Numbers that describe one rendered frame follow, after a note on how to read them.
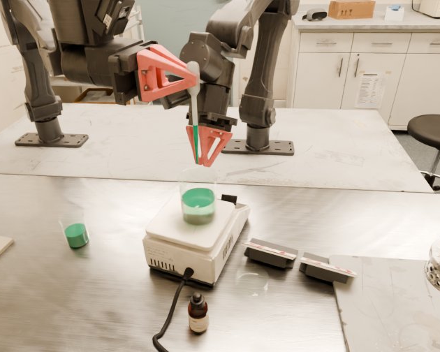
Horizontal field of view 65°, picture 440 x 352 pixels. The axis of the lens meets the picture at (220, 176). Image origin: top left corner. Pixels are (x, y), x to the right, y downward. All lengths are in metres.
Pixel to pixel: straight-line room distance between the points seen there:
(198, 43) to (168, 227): 0.31
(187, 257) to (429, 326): 0.36
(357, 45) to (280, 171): 2.20
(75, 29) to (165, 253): 0.35
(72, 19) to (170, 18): 3.02
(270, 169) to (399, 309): 0.44
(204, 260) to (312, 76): 2.55
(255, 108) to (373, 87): 2.30
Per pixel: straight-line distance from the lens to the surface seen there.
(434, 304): 0.65
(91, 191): 0.86
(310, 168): 0.90
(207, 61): 0.61
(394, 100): 3.21
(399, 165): 0.99
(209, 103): 0.65
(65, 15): 0.54
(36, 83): 0.97
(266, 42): 0.89
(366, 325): 0.58
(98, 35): 0.53
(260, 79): 0.88
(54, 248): 0.74
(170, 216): 0.60
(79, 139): 1.10
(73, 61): 0.56
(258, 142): 0.93
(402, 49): 3.10
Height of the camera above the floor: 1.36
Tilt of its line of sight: 33 degrees down
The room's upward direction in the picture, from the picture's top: 1 degrees counter-clockwise
